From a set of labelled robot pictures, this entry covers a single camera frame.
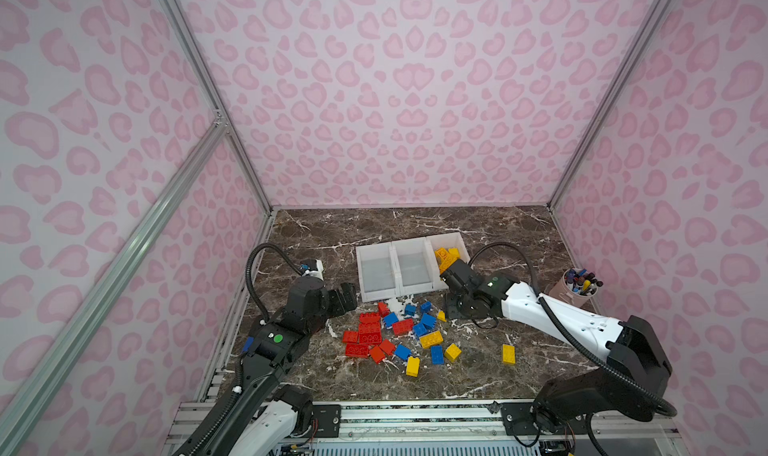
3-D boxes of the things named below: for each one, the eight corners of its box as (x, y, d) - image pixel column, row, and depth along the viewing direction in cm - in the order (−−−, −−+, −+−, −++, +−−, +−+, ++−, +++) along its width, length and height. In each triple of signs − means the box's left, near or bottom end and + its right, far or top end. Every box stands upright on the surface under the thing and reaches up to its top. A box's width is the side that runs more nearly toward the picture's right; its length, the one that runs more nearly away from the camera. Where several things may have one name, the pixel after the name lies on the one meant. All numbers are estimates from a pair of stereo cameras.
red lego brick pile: (335, 342, 88) (334, 340, 86) (382, 298, 97) (382, 295, 95) (369, 378, 81) (368, 376, 80) (416, 327, 90) (416, 324, 89)
